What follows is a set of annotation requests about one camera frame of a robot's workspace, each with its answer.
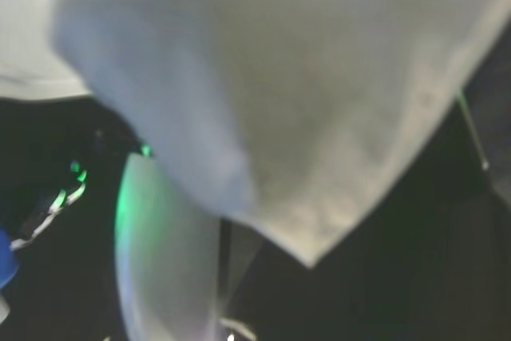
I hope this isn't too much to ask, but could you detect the blue bottle with white cap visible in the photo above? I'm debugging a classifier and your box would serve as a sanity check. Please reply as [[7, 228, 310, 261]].
[[0, 228, 20, 318]]

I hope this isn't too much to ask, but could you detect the grey umbrella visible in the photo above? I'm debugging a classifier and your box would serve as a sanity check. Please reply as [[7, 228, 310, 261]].
[[51, 0, 511, 268]]

